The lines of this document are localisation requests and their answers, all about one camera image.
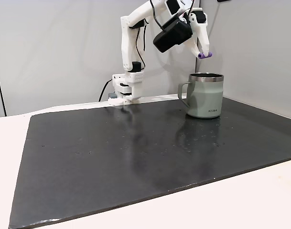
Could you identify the purple ribbed pen grip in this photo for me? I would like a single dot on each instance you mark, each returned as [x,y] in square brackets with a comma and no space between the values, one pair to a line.
[204,55]

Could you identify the grey-green steel-rimmed mug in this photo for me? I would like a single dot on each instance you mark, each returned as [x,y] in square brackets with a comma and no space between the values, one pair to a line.
[203,100]

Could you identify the grey clamp block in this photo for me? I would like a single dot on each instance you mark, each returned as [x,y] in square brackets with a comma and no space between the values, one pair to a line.
[112,95]

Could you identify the black table mat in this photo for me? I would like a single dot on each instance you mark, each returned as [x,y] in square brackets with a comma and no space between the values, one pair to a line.
[135,167]

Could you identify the black camera box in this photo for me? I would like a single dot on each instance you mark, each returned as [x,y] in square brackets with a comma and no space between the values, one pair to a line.
[172,35]

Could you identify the black wall-mounted object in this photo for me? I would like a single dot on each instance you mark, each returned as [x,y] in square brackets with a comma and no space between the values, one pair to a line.
[223,0]

